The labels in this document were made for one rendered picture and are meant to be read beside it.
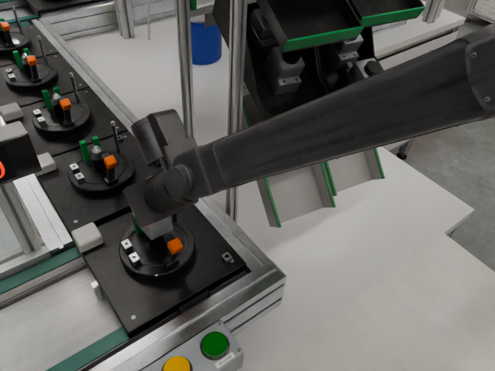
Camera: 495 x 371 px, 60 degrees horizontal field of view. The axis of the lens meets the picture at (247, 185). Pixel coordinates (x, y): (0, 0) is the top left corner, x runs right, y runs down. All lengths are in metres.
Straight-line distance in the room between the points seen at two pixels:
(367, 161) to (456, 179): 1.79
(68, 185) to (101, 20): 1.01
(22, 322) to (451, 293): 0.84
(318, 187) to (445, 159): 2.03
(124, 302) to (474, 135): 2.73
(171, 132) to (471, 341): 0.70
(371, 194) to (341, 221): 0.13
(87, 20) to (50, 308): 1.25
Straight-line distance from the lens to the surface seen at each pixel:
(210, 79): 1.53
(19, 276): 0.90
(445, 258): 1.08
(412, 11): 0.79
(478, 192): 2.73
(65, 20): 1.85
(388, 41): 1.96
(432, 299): 1.00
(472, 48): 0.28
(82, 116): 1.16
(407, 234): 1.09
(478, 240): 2.46
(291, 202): 0.86
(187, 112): 0.94
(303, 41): 0.63
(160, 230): 0.75
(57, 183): 1.01
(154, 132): 0.57
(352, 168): 0.96
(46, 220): 0.96
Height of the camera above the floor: 1.63
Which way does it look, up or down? 44 degrees down
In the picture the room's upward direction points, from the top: 4 degrees clockwise
